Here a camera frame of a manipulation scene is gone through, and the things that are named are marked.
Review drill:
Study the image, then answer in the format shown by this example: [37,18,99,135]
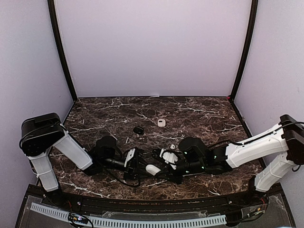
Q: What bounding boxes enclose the white oval charging case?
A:
[145,164,161,176]

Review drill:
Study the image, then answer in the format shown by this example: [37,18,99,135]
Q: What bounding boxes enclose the white slotted cable duct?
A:
[29,202,227,228]

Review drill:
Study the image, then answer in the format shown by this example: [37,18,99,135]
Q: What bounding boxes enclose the black frame post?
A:
[47,0,78,102]
[229,0,258,102]

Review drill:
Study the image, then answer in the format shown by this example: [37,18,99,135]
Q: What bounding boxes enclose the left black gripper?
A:
[102,155,154,181]

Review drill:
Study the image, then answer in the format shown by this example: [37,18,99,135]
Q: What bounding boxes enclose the black round charging case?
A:
[133,126,144,135]

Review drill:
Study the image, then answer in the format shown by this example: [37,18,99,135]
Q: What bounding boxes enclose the left black frame post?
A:
[47,0,78,102]

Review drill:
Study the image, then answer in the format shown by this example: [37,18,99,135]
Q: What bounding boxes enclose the black front table rail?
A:
[63,191,247,213]

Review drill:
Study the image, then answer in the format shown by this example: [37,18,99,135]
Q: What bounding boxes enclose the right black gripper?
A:
[155,158,205,185]

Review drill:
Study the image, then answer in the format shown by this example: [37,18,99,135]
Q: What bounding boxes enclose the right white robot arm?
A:
[145,114,304,206]

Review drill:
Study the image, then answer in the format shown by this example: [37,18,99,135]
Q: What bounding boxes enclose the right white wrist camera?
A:
[152,149,181,170]

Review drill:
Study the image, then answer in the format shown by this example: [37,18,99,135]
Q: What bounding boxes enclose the beige gold-rimmed charging case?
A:
[157,119,166,127]

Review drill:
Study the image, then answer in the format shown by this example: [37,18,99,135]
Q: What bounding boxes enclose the right black frame post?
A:
[229,0,258,102]

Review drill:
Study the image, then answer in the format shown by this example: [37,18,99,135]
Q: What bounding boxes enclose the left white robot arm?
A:
[19,113,149,207]

